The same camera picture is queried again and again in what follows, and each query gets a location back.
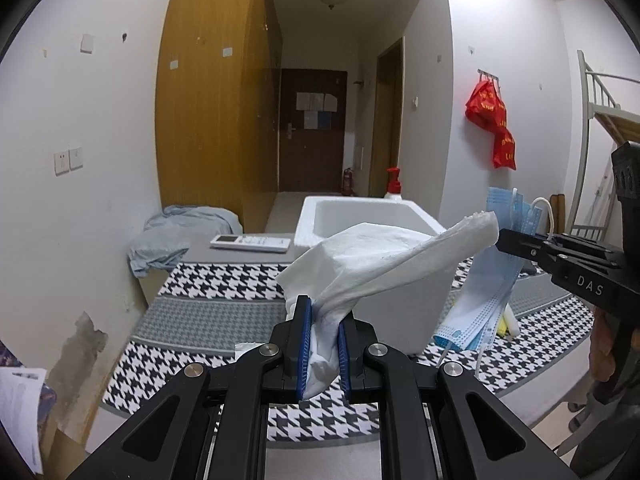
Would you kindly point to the brown cardboard box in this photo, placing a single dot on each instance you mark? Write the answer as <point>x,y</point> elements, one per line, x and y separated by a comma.
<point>65,452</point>

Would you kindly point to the white remote control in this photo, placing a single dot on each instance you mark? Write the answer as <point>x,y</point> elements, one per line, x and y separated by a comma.
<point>250,243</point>

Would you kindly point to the blue paper notice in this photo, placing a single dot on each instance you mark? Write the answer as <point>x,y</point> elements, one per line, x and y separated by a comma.
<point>324,120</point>

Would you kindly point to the dark brown door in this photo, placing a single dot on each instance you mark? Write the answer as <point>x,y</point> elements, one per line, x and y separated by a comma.
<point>310,160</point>

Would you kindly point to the square white paper notice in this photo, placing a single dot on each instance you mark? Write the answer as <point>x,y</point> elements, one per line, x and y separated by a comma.
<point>311,120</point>

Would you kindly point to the blue face mask bundle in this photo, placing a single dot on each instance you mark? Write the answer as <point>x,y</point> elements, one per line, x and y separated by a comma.
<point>480,300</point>

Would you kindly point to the white wall switch plate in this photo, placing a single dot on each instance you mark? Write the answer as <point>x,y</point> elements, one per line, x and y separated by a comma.
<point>61,162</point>
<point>75,158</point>

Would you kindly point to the wooden wardrobe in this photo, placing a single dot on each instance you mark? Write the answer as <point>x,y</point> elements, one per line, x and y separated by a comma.
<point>210,110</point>

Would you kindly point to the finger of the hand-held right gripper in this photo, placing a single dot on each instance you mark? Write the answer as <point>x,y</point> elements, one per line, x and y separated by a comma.
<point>585,252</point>
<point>520,245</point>

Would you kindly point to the red fire extinguisher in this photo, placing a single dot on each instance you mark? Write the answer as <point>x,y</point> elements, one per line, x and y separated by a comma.
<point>349,182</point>

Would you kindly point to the white paper tissue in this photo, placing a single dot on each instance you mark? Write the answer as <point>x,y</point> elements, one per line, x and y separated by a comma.
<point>380,265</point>

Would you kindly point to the crumpled grey-blue cloth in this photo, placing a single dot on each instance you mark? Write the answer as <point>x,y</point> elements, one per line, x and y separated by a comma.
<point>175,235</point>

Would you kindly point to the small white paper notice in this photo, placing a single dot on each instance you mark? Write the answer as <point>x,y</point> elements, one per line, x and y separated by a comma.
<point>331,102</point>

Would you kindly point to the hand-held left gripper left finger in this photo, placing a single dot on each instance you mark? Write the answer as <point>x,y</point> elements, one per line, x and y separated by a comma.
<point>304,345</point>

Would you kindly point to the white foam box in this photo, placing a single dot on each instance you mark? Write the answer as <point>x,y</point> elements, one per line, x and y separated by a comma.
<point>330,215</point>

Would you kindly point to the red plastic bag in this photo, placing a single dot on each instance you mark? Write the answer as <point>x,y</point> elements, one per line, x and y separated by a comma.
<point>504,150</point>
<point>485,107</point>

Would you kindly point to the light wooden side door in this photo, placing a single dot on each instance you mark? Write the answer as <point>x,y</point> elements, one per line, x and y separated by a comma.
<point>387,135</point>

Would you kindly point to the leaning wooden boards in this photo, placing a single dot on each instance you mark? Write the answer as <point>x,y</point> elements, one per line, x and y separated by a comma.
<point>558,215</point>

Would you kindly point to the large white paper notice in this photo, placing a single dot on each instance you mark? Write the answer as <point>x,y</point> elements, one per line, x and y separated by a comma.
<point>310,101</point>

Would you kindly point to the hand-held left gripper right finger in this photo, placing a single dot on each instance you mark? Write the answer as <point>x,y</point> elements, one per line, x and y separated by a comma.
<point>344,355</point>

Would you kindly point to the blank white wall plate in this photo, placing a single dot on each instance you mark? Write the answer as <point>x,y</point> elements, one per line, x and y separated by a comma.
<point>88,43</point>

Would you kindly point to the red pump bottle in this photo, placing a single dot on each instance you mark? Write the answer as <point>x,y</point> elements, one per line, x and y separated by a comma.
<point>393,187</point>

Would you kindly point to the person's right hand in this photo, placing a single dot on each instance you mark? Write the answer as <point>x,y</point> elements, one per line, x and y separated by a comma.
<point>602,350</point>

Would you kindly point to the stack of white papers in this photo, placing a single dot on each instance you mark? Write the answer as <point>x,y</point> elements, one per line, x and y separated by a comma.
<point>20,410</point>

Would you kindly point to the metal wall hook rack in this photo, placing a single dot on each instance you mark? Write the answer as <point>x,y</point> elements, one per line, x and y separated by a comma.
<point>489,74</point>

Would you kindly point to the houndstooth grey bed sheet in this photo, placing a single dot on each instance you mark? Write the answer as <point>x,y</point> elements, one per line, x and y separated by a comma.
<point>200,320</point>

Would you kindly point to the white metal bunk bed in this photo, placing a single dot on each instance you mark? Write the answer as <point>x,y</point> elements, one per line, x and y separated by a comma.
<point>625,127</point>

